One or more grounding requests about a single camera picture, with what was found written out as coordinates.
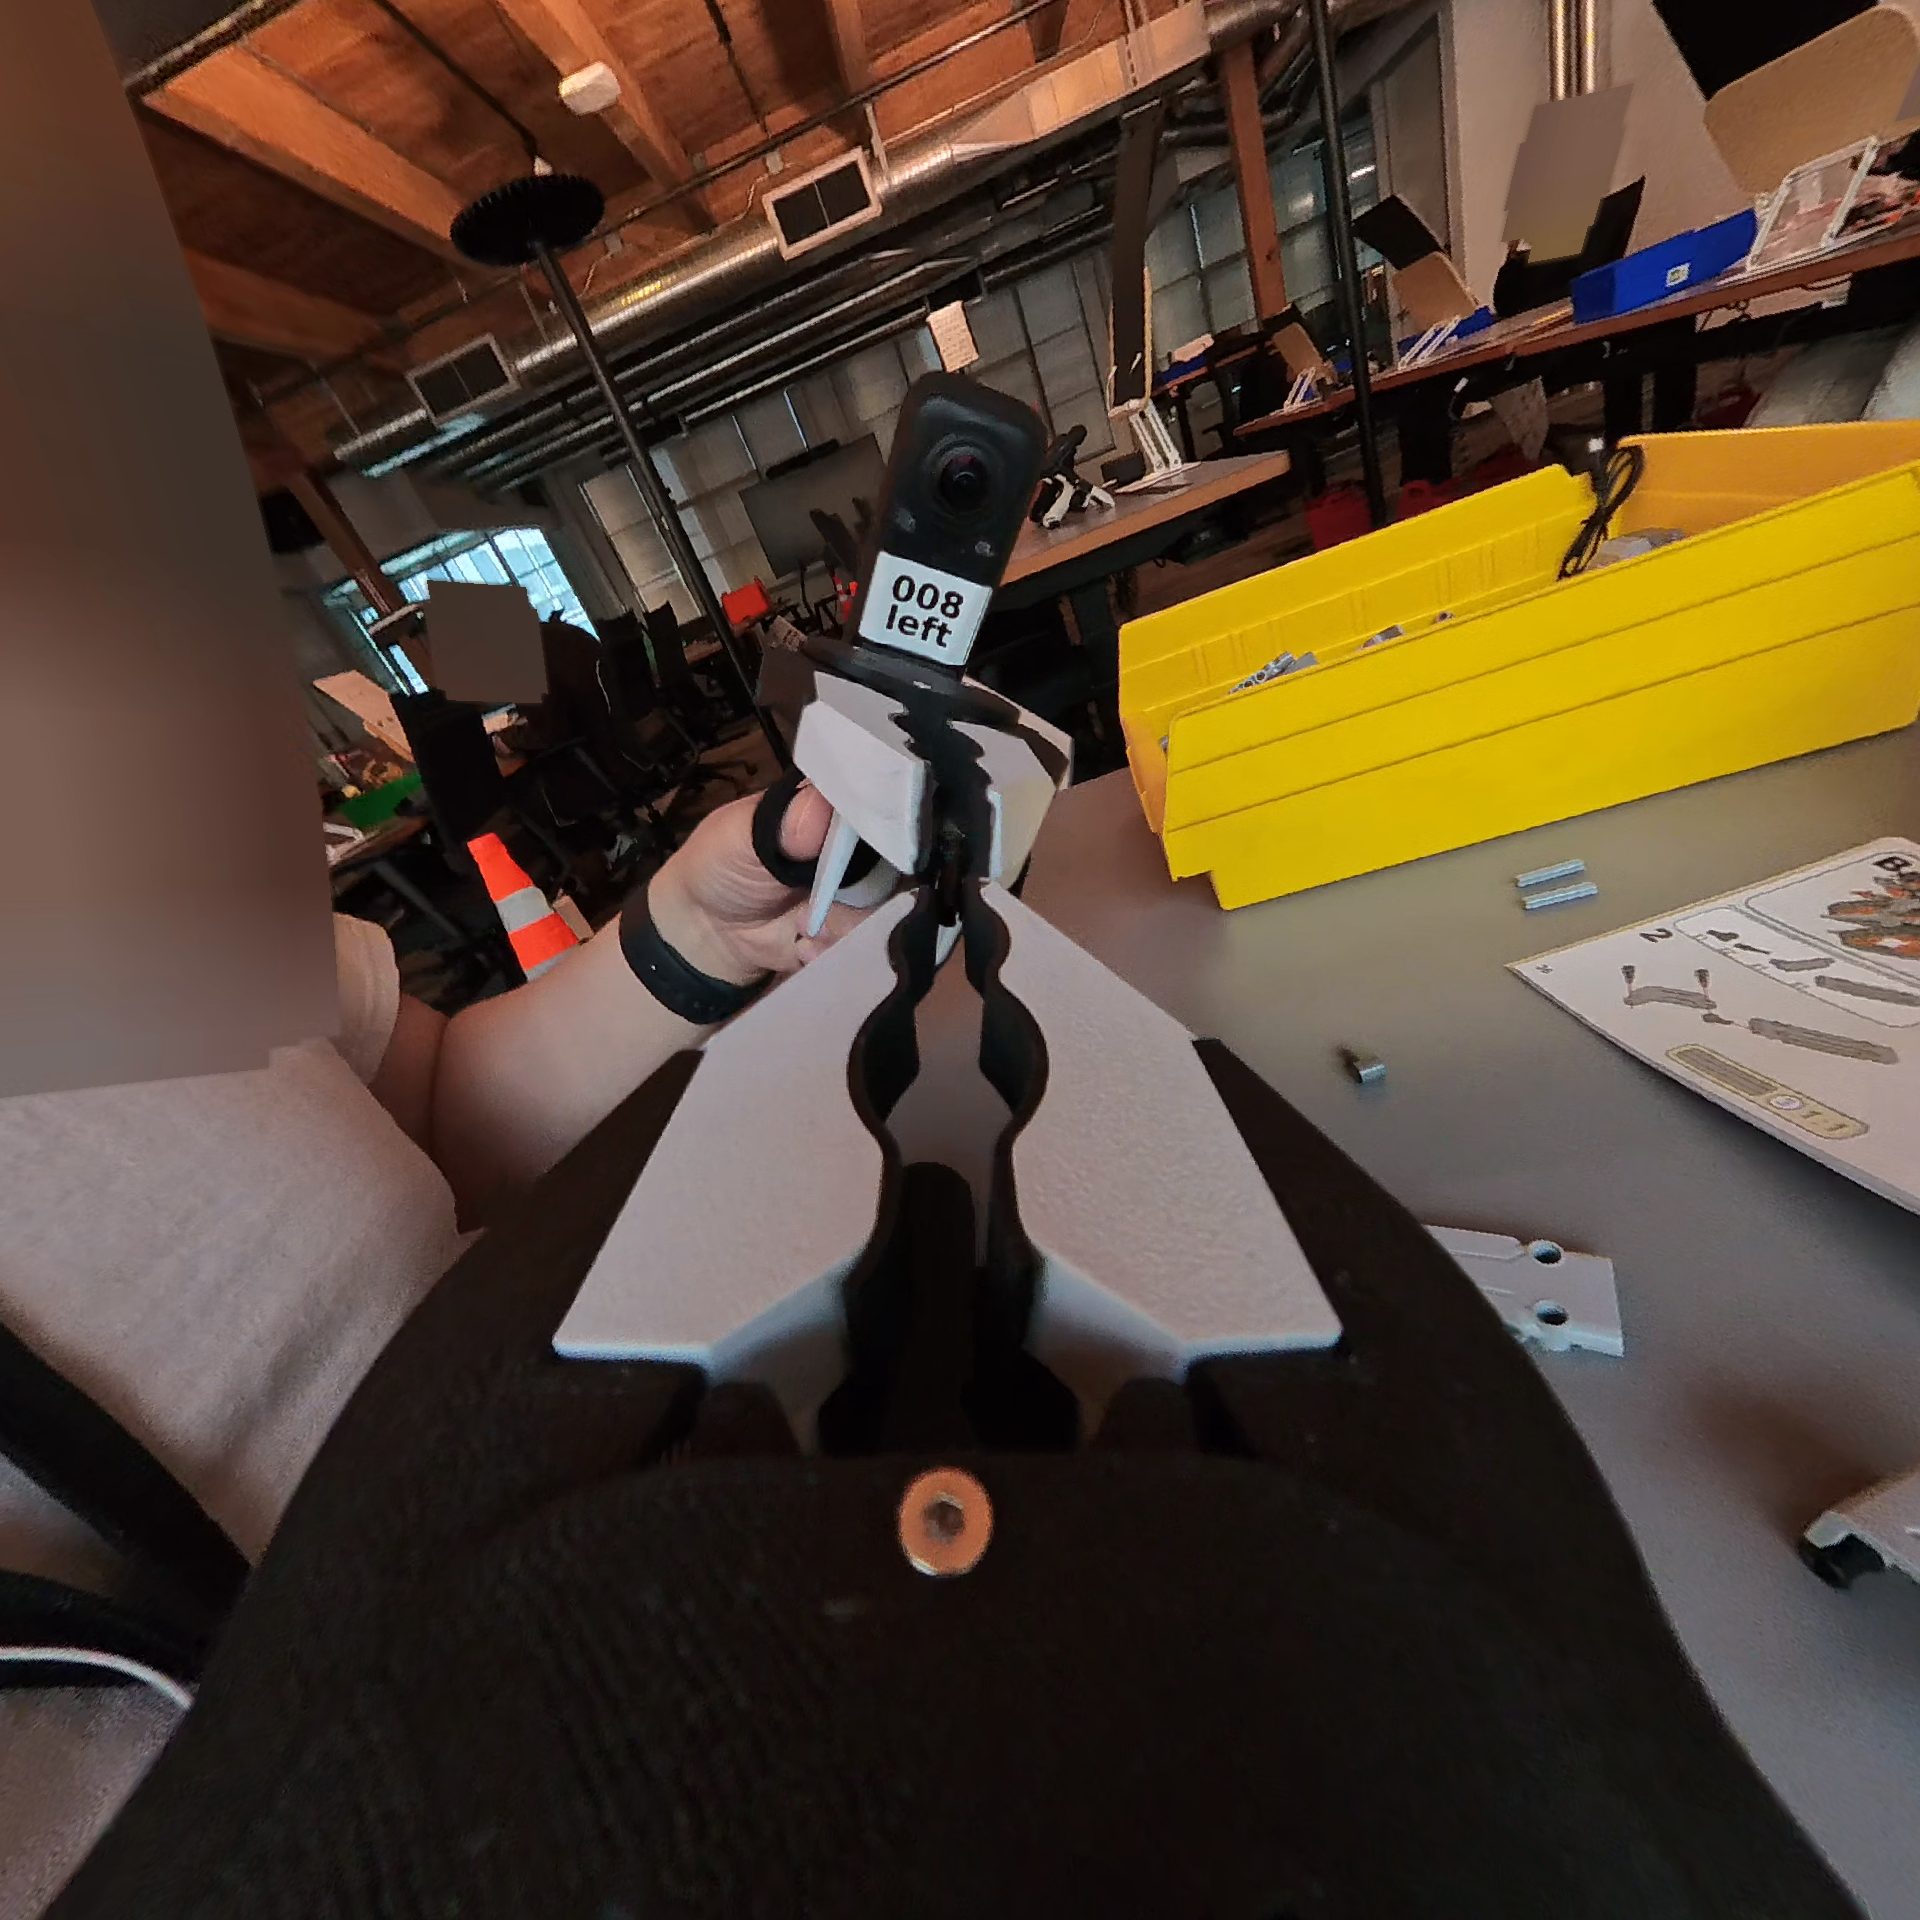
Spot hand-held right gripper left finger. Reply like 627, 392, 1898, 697
553, 887, 934, 1447

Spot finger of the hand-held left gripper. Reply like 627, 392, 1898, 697
791, 695, 964, 875
948, 705, 1077, 892

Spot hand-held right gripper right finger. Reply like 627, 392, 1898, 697
971, 882, 1343, 1424

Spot person's left forearm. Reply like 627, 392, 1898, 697
365, 915, 715, 1231

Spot grey desk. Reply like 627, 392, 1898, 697
1021, 721, 1920, 1920

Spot person's left hand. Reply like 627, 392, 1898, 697
648, 787, 907, 992

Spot black office chair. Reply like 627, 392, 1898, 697
591, 601, 753, 844

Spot black wristband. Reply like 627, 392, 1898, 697
617, 882, 781, 1030

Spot grey brick parts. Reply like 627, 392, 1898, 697
1228, 607, 1457, 695

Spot white ceiling air vent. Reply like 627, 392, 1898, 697
408, 335, 520, 425
763, 145, 887, 260

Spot orange traffic cone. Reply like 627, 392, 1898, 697
467, 832, 585, 982

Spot grey rectangular panel brick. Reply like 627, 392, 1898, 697
1417, 1222, 1627, 1361

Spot yellow plastic bin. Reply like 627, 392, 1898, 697
1161, 458, 1920, 911
1117, 421, 1920, 835

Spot plain black pole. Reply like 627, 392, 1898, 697
1303, 0, 1388, 521

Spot black pole with gear disc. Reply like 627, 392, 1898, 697
448, 168, 790, 761

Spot person in beige shirt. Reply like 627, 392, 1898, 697
0, 915, 473, 1920

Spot long wooden workbench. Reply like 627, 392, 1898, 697
1228, 227, 1920, 497

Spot instruction booklet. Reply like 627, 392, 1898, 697
1507, 838, 1920, 1218

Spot blue plastic bin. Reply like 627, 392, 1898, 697
1568, 208, 1761, 322

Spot grey curved brick assembly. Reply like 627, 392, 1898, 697
1801, 1468, 1920, 1591

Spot black cable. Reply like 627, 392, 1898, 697
1561, 442, 1647, 580

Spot black shoulder strap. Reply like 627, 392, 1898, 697
0, 1320, 250, 1697

